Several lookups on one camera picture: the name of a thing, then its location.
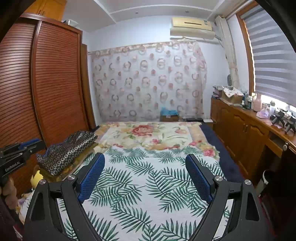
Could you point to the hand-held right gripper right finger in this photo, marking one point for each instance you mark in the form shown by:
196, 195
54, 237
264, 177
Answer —
198, 178

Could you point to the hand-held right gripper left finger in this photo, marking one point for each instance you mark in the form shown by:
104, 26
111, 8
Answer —
91, 178

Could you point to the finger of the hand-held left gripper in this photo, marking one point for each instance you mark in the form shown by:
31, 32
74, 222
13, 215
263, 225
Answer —
34, 151
30, 142

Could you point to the dark circle-print pajama top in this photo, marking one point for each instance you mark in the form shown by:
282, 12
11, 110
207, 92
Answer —
67, 150

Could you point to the person's left hand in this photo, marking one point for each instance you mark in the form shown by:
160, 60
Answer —
10, 194

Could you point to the yellow plush toy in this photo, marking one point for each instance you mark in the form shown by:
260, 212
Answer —
37, 178

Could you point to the palm leaf print sheet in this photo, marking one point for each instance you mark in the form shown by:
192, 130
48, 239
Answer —
143, 185

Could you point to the wooden louvered wardrobe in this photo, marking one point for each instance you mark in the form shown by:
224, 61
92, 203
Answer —
57, 88

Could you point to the wooden sideboard cabinet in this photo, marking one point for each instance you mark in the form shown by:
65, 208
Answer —
235, 129

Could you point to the white trash bin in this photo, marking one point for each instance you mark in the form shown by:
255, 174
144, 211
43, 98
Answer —
264, 183

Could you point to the small cardboard box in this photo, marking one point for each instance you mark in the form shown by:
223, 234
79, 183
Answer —
170, 118

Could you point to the floral blanket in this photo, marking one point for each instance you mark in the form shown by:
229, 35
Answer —
143, 132

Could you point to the open cardboard box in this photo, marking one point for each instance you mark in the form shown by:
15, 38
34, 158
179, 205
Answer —
233, 98

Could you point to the pile of folded cloths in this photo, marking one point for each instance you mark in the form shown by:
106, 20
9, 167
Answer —
217, 91

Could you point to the teal bottles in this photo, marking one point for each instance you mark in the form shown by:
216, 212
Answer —
247, 100

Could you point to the pink bottle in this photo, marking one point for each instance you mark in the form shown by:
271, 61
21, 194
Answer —
257, 103

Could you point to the glass jar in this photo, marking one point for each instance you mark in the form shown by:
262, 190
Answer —
264, 106

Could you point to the white bottle green cap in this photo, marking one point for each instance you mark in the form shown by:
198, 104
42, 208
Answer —
272, 107

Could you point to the grey oval object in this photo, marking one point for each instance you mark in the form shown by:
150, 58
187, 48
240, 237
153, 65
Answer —
229, 80

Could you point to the spare black hand-held grippers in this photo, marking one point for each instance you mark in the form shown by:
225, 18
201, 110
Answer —
283, 119

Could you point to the floral sheer curtain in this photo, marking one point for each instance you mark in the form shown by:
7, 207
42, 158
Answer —
148, 81

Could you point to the tied beige curtain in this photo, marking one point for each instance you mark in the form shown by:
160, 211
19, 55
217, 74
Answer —
231, 58

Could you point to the clear plastic box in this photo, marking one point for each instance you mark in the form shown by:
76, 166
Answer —
69, 22

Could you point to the wooden overhead cabinet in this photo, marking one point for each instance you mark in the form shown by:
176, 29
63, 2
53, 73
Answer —
48, 9

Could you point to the striped window blind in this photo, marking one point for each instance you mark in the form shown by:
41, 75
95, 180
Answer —
272, 58

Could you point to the beige wall air conditioner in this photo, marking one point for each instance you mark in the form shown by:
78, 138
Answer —
192, 29

